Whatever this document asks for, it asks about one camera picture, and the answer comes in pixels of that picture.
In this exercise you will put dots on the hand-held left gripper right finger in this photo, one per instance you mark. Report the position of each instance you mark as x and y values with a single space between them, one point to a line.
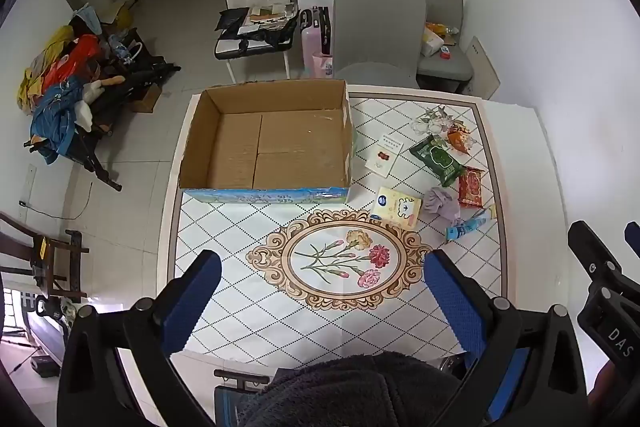
456 304

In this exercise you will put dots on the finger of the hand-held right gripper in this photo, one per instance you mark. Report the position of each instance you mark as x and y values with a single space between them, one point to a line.
634 238
592 257

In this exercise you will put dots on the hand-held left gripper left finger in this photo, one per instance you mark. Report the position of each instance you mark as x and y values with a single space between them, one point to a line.
192 302

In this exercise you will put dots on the blue tube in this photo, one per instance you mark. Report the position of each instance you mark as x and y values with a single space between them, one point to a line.
467 227

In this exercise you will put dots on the purple scrunchie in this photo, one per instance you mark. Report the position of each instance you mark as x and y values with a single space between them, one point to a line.
442 203

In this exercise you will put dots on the yellow tissue packet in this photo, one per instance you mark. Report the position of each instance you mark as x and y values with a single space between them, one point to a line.
397 207

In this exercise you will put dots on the floral printed tablecloth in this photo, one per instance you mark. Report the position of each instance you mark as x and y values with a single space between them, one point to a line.
280 227

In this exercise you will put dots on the red snack packet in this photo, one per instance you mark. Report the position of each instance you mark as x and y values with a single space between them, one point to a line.
471 187

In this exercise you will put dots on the dark fleece garment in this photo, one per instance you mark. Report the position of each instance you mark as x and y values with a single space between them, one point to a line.
350 392

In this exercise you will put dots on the green wet wipes packet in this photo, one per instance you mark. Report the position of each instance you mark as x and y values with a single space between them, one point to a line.
439 157

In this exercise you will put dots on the dark wooden chair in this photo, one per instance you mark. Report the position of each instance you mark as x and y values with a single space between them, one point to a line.
50 257

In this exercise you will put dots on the orange snack packet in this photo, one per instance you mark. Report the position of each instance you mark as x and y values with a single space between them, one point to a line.
459 139

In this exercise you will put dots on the white card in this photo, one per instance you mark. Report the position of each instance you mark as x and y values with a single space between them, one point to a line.
384 154

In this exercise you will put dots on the open cardboard box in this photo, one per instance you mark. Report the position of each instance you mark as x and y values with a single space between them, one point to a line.
280 147

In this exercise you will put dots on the clear plastic wrapper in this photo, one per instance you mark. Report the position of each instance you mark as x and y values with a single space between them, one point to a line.
431 121

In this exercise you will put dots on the small cardboard box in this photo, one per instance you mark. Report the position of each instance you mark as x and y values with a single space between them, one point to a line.
146 99

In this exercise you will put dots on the white board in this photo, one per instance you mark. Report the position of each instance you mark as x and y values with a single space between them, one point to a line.
482 67

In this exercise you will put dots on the pile of clothes on rack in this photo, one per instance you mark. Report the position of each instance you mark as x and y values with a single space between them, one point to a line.
145 77

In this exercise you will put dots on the grey chair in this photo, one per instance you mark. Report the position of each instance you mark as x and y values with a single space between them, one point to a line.
377 27
445 67

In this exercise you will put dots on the red and white packet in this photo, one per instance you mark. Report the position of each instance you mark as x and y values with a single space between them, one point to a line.
445 52

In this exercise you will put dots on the yellow and white bag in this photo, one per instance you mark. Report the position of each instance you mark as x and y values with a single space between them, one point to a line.
432 39

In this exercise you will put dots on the pink bag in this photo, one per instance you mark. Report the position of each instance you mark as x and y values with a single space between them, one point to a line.
323 66

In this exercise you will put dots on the black plastic bag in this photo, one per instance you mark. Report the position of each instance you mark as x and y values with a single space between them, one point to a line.
267 38

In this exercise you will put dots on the black flat bag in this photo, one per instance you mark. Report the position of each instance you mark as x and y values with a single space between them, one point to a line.
232 21

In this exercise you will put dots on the pink suitcase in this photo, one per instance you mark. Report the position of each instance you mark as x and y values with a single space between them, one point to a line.
312 37

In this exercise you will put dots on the stack of papers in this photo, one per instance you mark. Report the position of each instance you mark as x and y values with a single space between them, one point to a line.
272 13

